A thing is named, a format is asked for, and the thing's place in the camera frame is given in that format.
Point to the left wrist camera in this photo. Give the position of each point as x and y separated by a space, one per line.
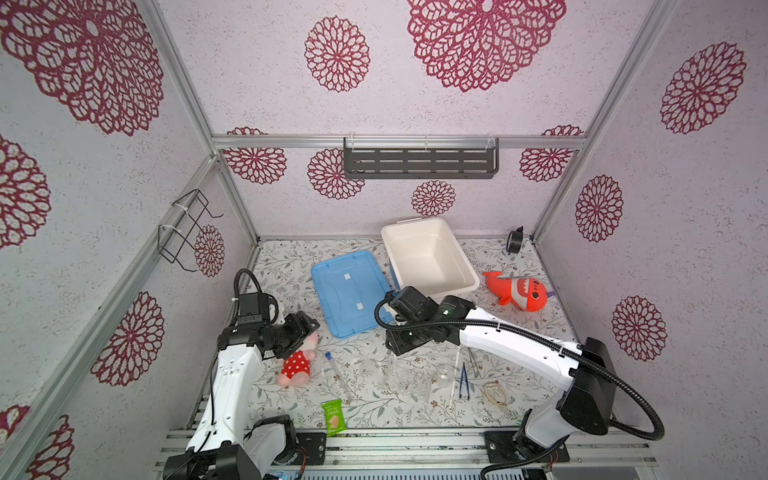
253 307

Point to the white plastic storage bin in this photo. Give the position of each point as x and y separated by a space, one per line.
425 254

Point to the grey wall shelf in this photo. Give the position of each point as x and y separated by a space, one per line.
425 163

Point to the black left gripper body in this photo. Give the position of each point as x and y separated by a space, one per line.
289 334

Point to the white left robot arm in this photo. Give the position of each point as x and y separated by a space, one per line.
223 445

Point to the blue tweezers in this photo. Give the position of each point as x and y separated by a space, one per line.
464 386

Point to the green snack packet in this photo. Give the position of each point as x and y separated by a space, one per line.
334 418

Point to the black wire wall rack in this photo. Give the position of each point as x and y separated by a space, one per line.
176 241

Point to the aluminium frame post right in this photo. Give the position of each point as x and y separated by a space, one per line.
651 30

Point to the glass stirring rod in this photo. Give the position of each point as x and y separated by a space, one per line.
455 379

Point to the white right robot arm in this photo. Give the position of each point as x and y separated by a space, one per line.
584 373

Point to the blue plastic bin lid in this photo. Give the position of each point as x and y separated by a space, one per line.
349 287

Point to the pink frog plush toy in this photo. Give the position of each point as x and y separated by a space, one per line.
296 371

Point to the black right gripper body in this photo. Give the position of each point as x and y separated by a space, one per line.
407 337

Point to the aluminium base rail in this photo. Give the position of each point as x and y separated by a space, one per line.
459 451

